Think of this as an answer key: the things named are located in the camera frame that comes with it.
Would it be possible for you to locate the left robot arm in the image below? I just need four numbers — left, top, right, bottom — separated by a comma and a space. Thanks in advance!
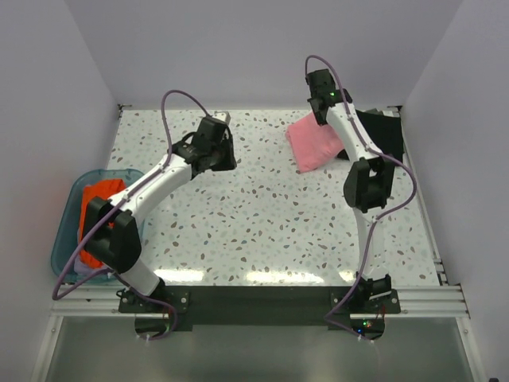
83, 111, 236, 312

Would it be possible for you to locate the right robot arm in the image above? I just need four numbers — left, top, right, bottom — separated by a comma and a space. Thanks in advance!
305, 69, 394, 313

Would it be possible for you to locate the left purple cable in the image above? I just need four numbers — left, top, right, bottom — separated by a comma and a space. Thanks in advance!
52, 90, 208, 341

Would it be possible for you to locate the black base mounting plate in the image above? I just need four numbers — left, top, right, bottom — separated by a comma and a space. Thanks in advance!
117, 286, 402, 339

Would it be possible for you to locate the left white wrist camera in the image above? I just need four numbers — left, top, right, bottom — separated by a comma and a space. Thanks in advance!
212, 111, 231, 125

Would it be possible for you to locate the orange t-shirt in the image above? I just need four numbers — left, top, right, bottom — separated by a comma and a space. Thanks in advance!
76, 178, 126, 267

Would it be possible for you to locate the aluminium frame rail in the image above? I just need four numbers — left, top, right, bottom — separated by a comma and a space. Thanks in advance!
52, 259, 469, 318

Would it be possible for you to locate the folded black t-shirt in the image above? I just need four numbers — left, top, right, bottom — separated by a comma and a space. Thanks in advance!
336, 107, 405, 162

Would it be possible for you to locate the pink t-shirt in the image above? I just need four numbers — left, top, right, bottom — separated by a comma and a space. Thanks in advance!
286, 113, 344, 173

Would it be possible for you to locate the teal plastic basket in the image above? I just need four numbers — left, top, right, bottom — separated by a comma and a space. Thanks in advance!
50, 169, 144, 276

